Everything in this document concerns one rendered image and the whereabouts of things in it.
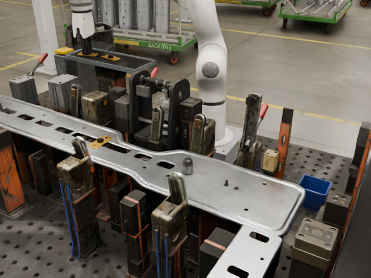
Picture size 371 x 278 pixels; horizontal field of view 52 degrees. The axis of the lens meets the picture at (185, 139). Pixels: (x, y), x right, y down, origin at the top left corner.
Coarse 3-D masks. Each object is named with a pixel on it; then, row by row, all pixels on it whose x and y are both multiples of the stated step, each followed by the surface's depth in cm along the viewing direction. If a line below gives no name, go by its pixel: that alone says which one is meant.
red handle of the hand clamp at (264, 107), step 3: (261, 105) 119; (264, 105) 118; (267, 105) 118; (261, 108) 118; (264, 108) 117; (267, 108) 118; (261, 111) 117; (264, 111) 117; (261, 114) 116; (264, 114) 117; (261, 117) 116; (258, 120) 116; (261, 120) 117; (258, 123) 116; (258, 126) 116; (249, 138) 114; (246, 141) 113; (249, 141) 113; (246, 144) 113; (249, 144) 113; (249, 147) 114
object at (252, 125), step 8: (248, 96) 108; (256, 96) 108; (248, 104) 106; (256, 104) 108; (248, 112) 110; (256, 112) 108; (248, 120) 111; (256, 120) 109; (248, 128) 112; (256, 128) 111; (248, 136) 113
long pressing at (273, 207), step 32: (0, 96) 161; (32, 128) 136; (96, 128) 136; (96, 160) 118; (128, 160) 117; (160, 160) 117; (192, 160) 117; (160, 192) 104; (192, 192) 103; (224, 192) 103; (256, 192) 103; (288, 192) 103; (256, 224) 93; (288, 224) 93
